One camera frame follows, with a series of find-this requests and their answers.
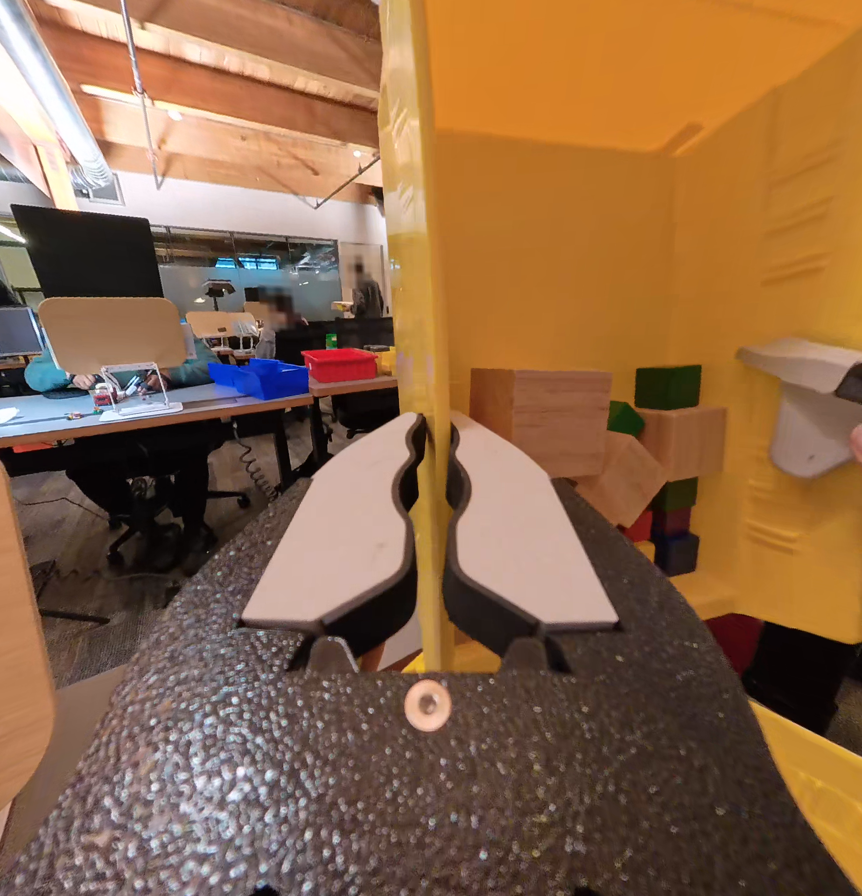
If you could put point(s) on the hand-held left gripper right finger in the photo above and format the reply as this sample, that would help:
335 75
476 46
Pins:
529 539

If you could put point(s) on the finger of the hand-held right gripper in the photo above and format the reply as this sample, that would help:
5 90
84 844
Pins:
795 360

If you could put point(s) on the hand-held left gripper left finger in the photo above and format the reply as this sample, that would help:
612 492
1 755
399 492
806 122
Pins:
333 539

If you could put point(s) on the pile of coloured wooden cubes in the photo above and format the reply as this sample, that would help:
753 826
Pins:
543 420

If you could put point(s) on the yellow plastic box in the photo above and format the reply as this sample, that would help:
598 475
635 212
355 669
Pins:
557 266
830 791

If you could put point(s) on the wooden desk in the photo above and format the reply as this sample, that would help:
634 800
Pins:
354 385

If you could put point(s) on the blue plastic bin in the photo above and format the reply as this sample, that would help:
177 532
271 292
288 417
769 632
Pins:
224 374
277 383

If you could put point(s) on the red plastic bin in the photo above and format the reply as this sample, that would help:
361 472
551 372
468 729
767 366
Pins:
735 640
340 365

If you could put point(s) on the small yellow bin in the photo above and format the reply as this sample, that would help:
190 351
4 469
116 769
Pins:
387 360

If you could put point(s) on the black office chair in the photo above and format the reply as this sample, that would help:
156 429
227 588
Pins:
144 518

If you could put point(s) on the rounded wooden board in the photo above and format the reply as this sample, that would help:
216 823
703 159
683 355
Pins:
221 323
11 630
112 332

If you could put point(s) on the black floor lamp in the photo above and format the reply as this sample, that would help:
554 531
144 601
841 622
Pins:
219 288

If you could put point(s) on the grey office desk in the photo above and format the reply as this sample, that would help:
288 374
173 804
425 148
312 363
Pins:
25 416

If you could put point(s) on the black partition panel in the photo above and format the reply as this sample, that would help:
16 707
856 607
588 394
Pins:
88 252

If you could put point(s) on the computer monitor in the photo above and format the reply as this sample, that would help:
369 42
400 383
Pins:
11 330

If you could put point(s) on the silver ceiling duct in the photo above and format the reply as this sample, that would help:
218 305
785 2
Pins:
39 77

